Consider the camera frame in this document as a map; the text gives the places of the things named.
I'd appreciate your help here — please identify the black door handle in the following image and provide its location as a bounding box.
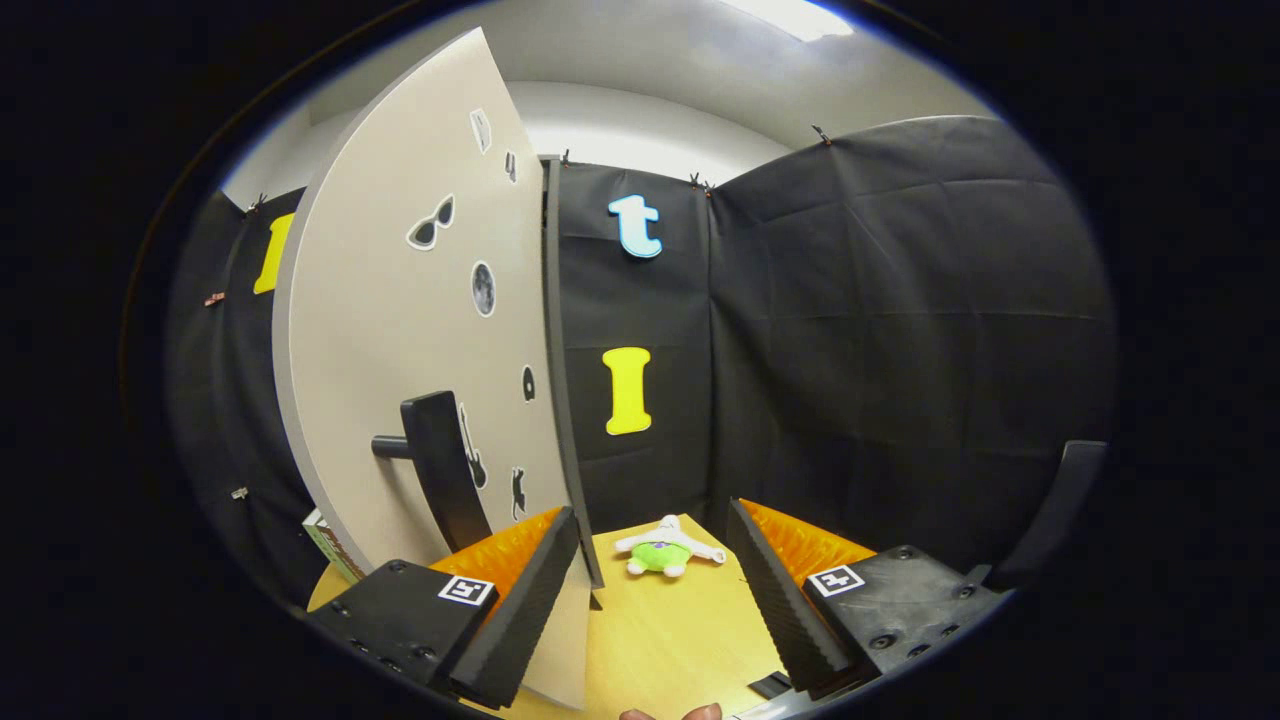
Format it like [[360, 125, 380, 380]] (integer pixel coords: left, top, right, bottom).
[[371, 390, 493, 554]]

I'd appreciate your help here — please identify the beige cabinet door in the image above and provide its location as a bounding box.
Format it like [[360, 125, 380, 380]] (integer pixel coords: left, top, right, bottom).
[[272, 27, 606, 711]]

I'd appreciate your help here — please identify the green spine book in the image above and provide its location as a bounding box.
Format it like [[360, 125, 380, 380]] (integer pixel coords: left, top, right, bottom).
[[303, 510, 366, 583]]

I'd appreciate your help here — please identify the green and white plush toy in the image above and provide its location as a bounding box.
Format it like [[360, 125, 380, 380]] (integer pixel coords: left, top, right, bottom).
[[613, 515, 728, 579]]

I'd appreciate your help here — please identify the black backdrop cloth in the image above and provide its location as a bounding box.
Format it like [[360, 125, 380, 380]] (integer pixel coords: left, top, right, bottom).
[[165, 115, 1119, 611]]

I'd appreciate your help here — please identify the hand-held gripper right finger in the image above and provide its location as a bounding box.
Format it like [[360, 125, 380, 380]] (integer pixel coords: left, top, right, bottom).
[[727, 497, 1011, 701]]

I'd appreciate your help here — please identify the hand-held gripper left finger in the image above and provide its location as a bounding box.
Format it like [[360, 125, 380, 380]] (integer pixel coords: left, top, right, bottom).
[[305, 505, 583, 711]]

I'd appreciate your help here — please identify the grey cabinet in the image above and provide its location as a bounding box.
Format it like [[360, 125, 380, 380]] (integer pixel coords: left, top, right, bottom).
[[540, 158, 606, 591]]

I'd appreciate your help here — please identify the long ceiling light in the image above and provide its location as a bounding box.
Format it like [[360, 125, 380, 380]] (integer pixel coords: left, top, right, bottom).
[[720, 0, 856, 43]]

